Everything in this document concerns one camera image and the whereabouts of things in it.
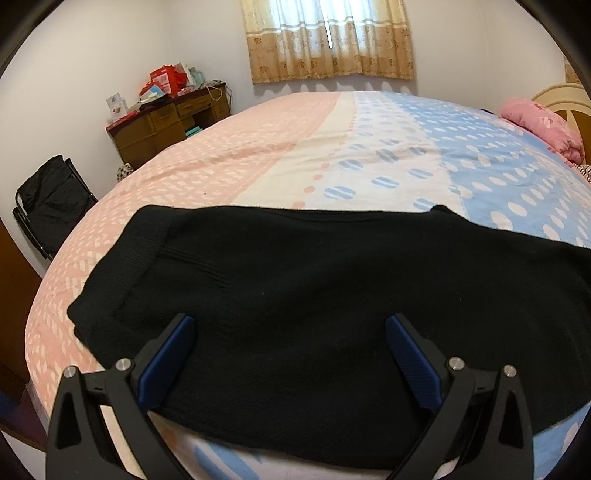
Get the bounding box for patterned bed sheet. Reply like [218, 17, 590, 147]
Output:
[24, 90, 591, 480]

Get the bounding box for black pants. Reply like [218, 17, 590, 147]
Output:
[68, 206, 590, 470]

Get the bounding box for red gift box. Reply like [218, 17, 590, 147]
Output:
[139, 65, 187, 96]

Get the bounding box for striped pillow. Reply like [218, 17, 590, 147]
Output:
[573, 164, 591, 184]

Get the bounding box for teal box under desk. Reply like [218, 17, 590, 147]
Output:
[185, 126, 202, 138]

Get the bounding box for cream wooden headboard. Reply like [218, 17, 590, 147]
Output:
[533, 83, 591, 164]

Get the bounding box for pink floral pillow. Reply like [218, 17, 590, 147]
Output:
[499, 98, 586, 165]

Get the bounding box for brown wooden desk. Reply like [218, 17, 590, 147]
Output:
[106, 81, 230, 169]

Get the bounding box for beige floral curtain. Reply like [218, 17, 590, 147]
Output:
[242, 0, 415, 84]

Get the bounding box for black folding chair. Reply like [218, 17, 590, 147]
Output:
[12, 155, 97, 261]

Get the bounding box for white greeting card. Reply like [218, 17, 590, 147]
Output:
[106, 93, 128, 122]

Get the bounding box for brown wooden door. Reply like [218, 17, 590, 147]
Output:
[1, 227, 47, 451]

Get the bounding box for floral bag on floor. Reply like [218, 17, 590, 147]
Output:
[116, 163, 134, 182]

